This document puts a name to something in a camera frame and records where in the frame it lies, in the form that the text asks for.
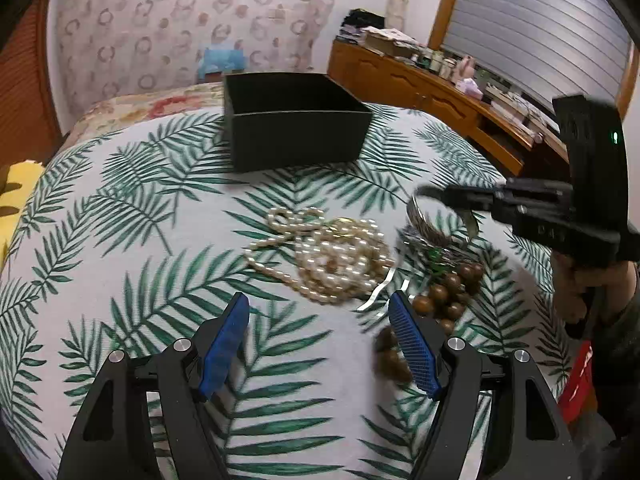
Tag floral blanket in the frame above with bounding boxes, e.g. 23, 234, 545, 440
70, 82, 226, 136

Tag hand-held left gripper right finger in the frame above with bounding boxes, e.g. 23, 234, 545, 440
387, 290, 583, 480

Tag red bag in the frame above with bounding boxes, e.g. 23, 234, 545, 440
557, 340, 598, 423

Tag white pearl necklace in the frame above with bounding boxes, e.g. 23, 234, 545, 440
245, 207, 396, 306

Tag stack of folded clothes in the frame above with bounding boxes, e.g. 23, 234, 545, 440
337, 9, 386, 43

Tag yellow plush toy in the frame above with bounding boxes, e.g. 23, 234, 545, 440
0, 160, 46, 261

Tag ring patterned curtain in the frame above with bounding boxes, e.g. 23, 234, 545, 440
47, 0, 341, 116

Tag cardboard tray with papers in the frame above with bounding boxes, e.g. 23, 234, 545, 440
360, 27, 426, 56

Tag wooden cabinet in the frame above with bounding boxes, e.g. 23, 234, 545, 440
327, 40, 571, 176

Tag brown wooden bead bracelet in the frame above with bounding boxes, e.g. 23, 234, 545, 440
372, 262, 486, 378

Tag grey window blind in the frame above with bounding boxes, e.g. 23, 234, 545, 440
442, 0, 633, 116

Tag group of small bottles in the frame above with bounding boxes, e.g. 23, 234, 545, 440
417, 47, 458, 78

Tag dark brooch with green stone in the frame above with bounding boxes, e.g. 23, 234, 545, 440
397, 227, 466, 273

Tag silver bangle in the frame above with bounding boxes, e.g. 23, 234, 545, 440
406, 192, 478, 241

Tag person's right forearm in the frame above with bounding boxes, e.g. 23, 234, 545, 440
590, 305, 640, 441

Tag blue plastic bag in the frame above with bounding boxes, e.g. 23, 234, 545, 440
197, 45, 248, 78

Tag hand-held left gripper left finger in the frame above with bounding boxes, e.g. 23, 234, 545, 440
57, 292, 251, 480

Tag wooden louvre wardrobe door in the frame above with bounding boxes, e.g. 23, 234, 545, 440
0, 0, 66, 166

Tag person's right hand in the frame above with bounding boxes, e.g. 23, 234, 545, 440
552, 252, 638, 338

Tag green leaf print blanket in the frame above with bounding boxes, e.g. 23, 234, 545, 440
0, 102, 576, 480

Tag black square box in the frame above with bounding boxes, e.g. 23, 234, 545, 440
222, 72, 373, 173

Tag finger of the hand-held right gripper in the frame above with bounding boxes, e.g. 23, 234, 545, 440
415, 182, 511, 223

